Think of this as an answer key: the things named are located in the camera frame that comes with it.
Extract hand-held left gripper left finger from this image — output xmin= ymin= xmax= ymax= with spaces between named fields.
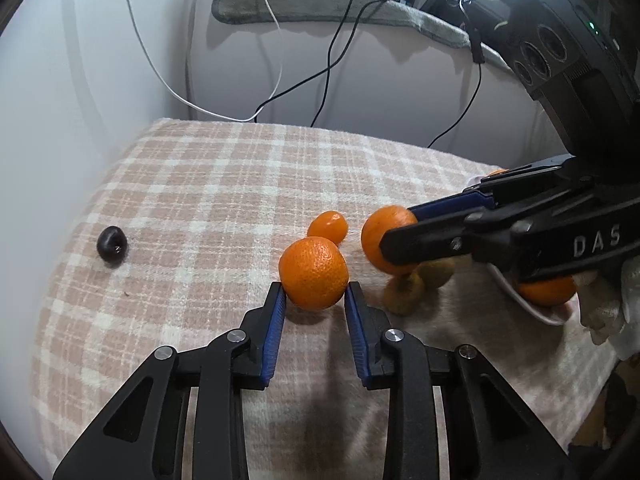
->
xmin=52 ymin=281 xmax=288 ymax=480

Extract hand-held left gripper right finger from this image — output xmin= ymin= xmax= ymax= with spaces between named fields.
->
xmin=344 ymin=281 xmax=576 ymax=480

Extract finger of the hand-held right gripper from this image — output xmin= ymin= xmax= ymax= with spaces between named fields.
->
xmin=379 ymin=215 xmax=531 ymax=276
xmin=407 ymin=156 xmax=583 ymax=223

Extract medium tangerine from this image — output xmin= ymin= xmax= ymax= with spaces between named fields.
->
xmin=361 ymin=205 xmax=418 ymax=276
xmin=278 ymin=236 xmax=349 ymax=311

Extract white floral plate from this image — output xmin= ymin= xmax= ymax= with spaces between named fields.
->
xmin=465 ymin=172 xmax=576 ymax=327

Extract brown kiwi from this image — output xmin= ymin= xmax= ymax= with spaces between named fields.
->
xmin=384 ymin=272 xmax=426 ymax=316
xmin=417 ymin=259 xmax=456 ymax=289

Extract small tangerine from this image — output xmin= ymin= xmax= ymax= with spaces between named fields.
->
xmin=306 ymin=211 xmax=349 ymax=246

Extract plaid tablecloth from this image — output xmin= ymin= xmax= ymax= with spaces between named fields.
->
xmin=30 ymin=119 xmax=621 ymax=480

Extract dark plum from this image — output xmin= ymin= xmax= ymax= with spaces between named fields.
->
xmin=97 ymin=226 xmax=128 ymax=266

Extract white figurine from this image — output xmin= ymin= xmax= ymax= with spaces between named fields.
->
xmin=582 ymin=260 xmax=640 ymax=361

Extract grey window sill mat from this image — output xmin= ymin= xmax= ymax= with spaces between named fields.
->
xmin=212 ymin=0 xmax=516 ymax=68

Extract white cabinet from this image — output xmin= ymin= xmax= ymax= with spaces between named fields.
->
xmin=0 ymin=0 xmax=201 ymax=311

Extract black ring light cable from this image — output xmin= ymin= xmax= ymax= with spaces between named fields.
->
xmin=426 ymin=0 xmax=486 ymax=150

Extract black power cable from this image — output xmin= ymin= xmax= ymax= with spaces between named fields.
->
xmin=252 ymin=0 xmax=358 ymax=123
xmin=310 ymin=0 xmax=401 ymax=128

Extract long white cable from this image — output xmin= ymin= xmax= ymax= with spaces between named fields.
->
xmin=121 ymin=0 xmax=286 ymax=123

